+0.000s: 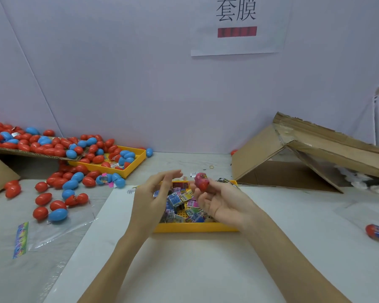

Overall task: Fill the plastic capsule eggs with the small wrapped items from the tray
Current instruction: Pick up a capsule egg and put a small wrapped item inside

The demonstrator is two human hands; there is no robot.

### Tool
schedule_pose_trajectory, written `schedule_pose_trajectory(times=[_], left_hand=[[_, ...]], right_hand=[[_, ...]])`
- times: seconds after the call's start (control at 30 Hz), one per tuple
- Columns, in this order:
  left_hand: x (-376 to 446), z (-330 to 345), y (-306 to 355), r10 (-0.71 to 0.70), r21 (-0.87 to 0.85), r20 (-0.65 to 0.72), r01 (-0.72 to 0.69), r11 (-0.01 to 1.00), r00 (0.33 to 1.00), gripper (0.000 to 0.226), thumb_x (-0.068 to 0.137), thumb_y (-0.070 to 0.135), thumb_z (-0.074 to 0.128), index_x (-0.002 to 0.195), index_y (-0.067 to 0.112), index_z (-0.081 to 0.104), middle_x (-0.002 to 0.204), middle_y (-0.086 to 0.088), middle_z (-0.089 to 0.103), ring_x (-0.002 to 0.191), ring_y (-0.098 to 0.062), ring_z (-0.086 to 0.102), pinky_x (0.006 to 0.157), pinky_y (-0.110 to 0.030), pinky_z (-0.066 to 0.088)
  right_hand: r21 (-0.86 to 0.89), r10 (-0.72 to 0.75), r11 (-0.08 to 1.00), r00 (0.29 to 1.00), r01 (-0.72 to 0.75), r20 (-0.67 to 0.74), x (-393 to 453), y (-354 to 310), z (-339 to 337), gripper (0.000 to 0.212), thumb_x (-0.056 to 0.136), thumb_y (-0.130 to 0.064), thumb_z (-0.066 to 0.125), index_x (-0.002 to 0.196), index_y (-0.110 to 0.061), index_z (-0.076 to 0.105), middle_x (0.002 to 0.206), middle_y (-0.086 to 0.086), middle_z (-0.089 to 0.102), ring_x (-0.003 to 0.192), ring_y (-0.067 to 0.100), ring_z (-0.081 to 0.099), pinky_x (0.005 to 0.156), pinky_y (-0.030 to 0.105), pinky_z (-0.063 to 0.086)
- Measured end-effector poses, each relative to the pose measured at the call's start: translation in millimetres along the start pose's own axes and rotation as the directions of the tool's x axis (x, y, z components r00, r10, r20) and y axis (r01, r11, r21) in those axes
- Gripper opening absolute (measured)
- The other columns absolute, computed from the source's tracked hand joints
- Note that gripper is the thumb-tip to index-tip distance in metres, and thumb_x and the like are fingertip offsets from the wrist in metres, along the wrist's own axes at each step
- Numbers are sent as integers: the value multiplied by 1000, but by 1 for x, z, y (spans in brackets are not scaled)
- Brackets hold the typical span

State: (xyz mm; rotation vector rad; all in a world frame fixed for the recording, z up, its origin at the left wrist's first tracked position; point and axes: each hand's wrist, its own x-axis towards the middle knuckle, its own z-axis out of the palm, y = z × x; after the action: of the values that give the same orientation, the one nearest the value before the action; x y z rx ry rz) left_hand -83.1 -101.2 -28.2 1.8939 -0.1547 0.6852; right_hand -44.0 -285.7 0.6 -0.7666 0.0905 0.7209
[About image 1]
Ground person's right hand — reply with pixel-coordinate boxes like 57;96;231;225
189;176;269;236

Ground person's left hand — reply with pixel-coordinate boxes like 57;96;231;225
128;170;184;242

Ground single red plastic egg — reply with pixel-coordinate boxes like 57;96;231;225
195;173;211;192

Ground pile of plastic eggs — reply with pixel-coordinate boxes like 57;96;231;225
0;122;154;223

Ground person's left forearm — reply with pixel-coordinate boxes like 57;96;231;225
79;233;155;303

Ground person's right forearm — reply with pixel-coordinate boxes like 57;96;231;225
243;214;351;303

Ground yellow plastic tray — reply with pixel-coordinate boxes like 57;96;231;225
153;180;240;234

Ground yellow tray under eggs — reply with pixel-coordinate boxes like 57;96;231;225
66;146;147;178

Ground torn flattened cardboard box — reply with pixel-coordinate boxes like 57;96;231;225
230;112;379;194

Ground clear bag with coloured label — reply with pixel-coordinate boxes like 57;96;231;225
13;211;89;259

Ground clear plastic sheet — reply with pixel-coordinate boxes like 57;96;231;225
335;202;379;256

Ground white crumpled plastic scraps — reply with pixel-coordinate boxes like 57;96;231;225
338;166;379;196

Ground brown cardboard sheet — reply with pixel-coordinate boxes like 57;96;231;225
0;147;67;160

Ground white paper sign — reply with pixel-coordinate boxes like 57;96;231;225
190;0;294;57

